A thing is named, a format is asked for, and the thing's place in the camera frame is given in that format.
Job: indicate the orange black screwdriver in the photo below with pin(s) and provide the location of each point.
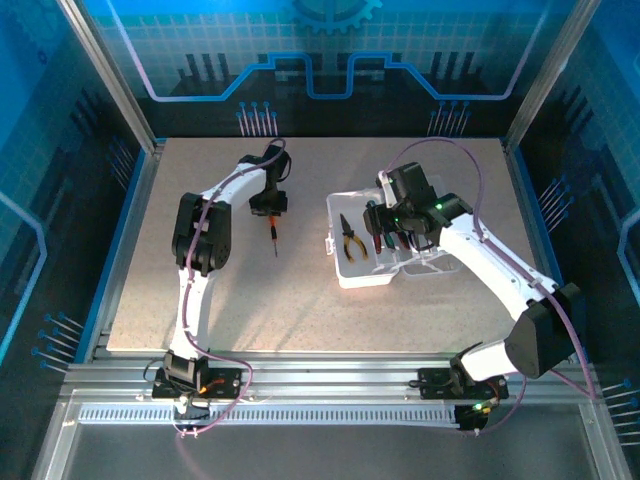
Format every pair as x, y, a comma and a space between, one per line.
272, 232
403, 241

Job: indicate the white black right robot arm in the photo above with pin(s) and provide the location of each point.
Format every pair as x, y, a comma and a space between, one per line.
500, 270

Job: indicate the yellow black needle-nose pliers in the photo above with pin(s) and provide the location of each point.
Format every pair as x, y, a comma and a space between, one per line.
348, 234

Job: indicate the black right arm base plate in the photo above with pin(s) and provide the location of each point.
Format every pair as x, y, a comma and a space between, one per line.
435, 385

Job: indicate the white plastic tool box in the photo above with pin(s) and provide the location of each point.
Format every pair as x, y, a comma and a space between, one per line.
357, 275

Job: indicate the aluminium frame cross rail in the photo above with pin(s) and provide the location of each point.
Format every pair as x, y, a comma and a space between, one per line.
325, 375

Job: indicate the red black screwdriver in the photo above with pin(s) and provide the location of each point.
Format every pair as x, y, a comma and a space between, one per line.
377, 243

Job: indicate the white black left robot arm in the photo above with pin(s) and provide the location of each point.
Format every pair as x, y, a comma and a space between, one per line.
192, 310

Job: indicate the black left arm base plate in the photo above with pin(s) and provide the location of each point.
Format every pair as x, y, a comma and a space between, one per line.
230, 385

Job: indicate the aluminium frame side rail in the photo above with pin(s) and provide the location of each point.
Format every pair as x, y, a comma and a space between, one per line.
527, 200
129, 240

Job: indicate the aluminium frame post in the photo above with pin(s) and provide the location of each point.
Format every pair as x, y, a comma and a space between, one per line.
118, 85
550, 75

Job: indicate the arm base connector module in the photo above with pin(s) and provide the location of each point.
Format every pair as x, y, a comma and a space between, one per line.
470, 417
192, 407

